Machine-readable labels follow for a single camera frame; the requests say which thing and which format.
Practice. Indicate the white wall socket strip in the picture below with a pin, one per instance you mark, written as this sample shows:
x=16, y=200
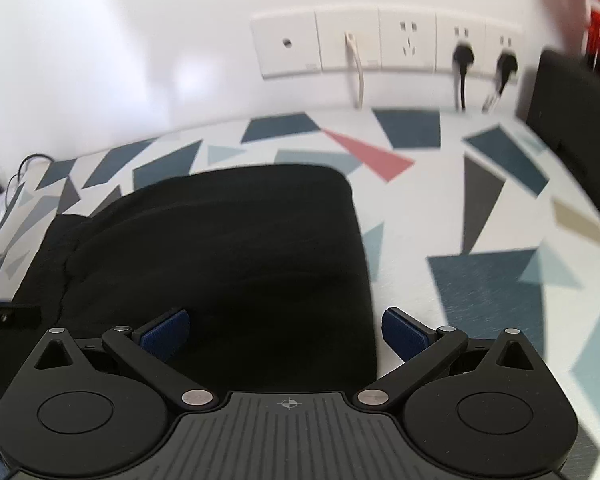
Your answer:
x=410, y=35

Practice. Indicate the geometric patterned table mat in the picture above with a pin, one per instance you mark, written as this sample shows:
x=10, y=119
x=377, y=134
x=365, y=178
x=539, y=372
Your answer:
x=415, y=210

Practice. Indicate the black power plug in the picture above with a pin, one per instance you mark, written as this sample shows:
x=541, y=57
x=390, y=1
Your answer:
x=463, y=54
x=506, y=62

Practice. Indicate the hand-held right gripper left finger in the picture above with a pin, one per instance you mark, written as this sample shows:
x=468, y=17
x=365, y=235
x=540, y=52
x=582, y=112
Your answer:
x=164, y=336

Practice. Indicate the black cabinet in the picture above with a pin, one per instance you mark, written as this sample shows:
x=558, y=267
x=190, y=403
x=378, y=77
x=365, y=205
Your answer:
x=575, y=110

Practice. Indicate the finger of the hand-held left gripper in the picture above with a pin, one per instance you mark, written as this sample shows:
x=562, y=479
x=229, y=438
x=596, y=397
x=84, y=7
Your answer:
x=9, y=316

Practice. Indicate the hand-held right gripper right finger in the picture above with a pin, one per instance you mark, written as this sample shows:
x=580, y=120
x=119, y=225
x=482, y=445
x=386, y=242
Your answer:
x=405, y=336

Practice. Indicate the black garment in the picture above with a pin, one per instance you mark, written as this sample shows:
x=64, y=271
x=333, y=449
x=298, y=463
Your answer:
x=204, y=250

